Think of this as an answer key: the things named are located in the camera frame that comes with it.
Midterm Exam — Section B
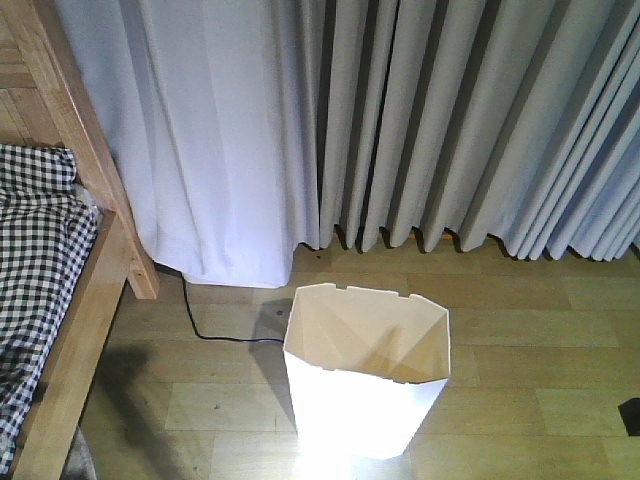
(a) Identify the white plastic trash bin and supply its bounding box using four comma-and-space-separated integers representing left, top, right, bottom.
283, 283, 451, 459

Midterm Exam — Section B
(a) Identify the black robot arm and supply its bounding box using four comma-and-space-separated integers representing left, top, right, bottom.
618, 397, 640, 436

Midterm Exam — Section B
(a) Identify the white sheer curtain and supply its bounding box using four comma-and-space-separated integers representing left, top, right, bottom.
55, 1, 325, 288

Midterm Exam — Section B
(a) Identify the light grey curtain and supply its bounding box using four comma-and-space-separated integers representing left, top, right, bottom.
295, 1, 639, 261

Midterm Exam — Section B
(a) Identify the checkered black white bedding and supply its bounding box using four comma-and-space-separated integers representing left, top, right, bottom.
1, 144, 98, 474

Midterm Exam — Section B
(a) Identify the black floor cable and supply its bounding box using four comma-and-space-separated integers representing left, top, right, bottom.
154, 264, 286, 345

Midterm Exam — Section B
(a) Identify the wooden bed frame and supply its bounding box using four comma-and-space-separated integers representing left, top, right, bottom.
1, 1, 159, 479

